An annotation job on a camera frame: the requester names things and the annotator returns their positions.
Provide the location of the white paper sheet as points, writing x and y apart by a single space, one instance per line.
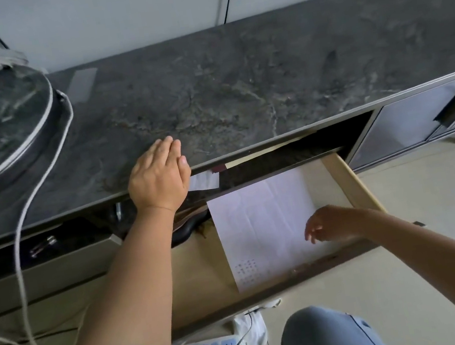
258 226

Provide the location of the person's right hand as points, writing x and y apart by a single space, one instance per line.
336 223

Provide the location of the person's left hand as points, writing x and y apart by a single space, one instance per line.
159 177

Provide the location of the person's left forearm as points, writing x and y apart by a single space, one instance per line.
126 291

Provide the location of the grey marble TV cabinet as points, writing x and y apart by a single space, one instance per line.
281 74

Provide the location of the wooden cabinet drawer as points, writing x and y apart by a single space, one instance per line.
196 271

